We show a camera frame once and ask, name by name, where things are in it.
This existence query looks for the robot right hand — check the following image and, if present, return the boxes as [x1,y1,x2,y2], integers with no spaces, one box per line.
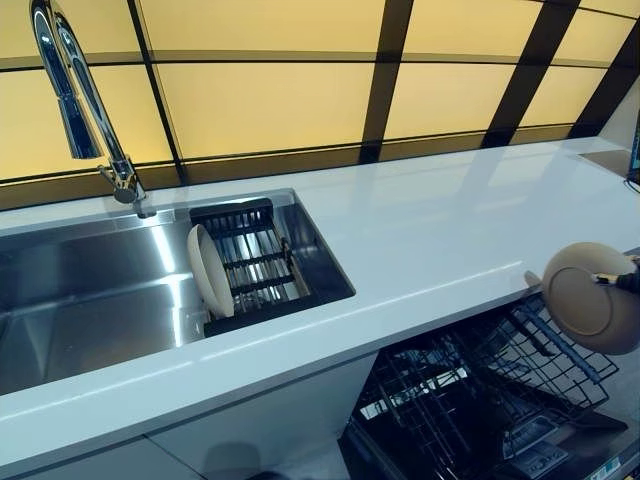
[592,254,640,291]

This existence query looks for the cream ceramic plate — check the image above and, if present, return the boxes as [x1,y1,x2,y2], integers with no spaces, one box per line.
[187,223,235,319]
[542,242,640,356]

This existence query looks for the black dish drying rack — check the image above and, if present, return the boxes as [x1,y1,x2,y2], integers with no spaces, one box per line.
[189,198,314,337]

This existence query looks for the white cabinet door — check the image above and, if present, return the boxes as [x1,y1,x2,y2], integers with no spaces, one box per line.
[0,434,171,480]
[149,352,379,480]

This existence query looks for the stainless steel sink basin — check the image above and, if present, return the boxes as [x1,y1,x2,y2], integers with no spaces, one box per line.
[0,187,357,396]

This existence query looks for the chrome gooseneck kitchen faucet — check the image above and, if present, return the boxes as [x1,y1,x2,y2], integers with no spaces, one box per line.
[30,0,159,219]

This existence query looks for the dishwasher with wire rack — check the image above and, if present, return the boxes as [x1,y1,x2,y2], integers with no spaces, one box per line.
[359,294,621,480]

